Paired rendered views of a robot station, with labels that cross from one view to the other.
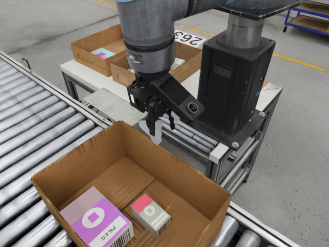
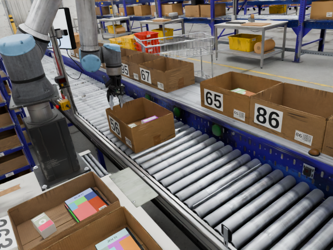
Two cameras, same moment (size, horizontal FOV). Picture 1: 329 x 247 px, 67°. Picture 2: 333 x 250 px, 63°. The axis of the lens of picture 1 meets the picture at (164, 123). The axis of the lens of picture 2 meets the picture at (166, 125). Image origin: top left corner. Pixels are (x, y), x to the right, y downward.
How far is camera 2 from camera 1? 195 cm
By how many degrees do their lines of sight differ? 109
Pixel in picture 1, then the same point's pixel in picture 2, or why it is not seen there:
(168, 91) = not seen: hidden behind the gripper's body
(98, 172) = (151, 143)
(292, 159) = not seen: outside the picture
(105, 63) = (123, 210)
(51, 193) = (171, 127)
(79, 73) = (161, 235)
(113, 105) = (132, 185)
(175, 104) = not seen: hidden behind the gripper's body
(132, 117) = (122, 174)
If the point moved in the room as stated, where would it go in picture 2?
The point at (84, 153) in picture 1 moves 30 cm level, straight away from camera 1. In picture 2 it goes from (152, 125) to (162, 151)
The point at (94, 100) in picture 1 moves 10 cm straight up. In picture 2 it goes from (147, 192) to (145, 175)
